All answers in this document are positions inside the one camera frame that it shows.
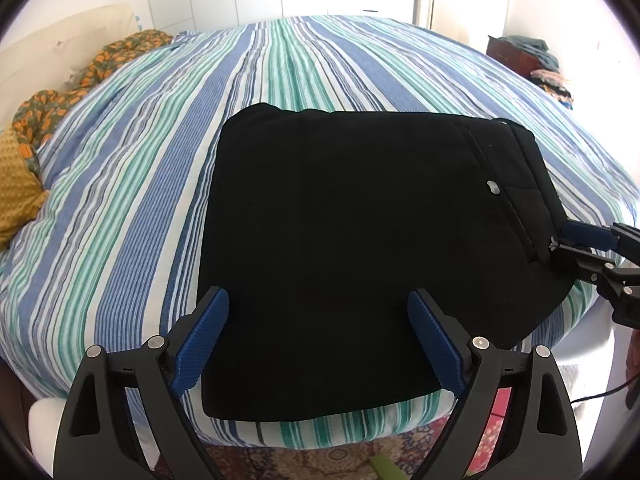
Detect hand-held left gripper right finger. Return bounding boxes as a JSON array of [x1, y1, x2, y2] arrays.
[[406, 287, 583, 480]]

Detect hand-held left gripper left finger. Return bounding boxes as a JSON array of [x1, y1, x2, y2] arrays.
[[52, 286, 231, 480]]

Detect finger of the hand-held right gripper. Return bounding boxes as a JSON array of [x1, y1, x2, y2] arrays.
[[548, 236, 632, 287], [560, 220, 640, 252]]

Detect black pants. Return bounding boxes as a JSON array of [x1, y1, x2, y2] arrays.
[[200, 102, 586, 421]]

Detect person's right forearm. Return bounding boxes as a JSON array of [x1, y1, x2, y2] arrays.
[[624, 335, 640, 413]]

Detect green object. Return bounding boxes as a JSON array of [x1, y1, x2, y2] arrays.
[[367, 452, 410, 480]]

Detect patterned red rug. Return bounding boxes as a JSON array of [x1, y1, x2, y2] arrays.
[[150, 385, 518, 480]]

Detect pile of colourful clothes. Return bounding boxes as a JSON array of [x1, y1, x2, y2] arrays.
[[530, 67, 577, 109]]

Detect striped blue green bedspread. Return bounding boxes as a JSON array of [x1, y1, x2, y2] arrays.
[[0, 14, 640, 448]]

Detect dark wooden nightstand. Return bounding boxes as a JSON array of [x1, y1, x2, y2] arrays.
[[487, 35, 545, 81]]

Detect teal clothing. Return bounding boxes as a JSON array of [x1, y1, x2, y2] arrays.
[[502, 35, 562, 74]]

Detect mustard dotted pillow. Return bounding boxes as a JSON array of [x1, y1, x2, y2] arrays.
[[0, 127, 51, 251]]

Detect green orange floral blanket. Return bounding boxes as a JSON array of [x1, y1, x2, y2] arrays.
[[12, 29, 176, 171]]

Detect white bed frame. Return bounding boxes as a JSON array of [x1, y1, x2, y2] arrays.
[[27, 300, 633, 468]]

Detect black cable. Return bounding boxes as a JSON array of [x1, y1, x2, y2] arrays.
[[570, 379, 632, 404]]

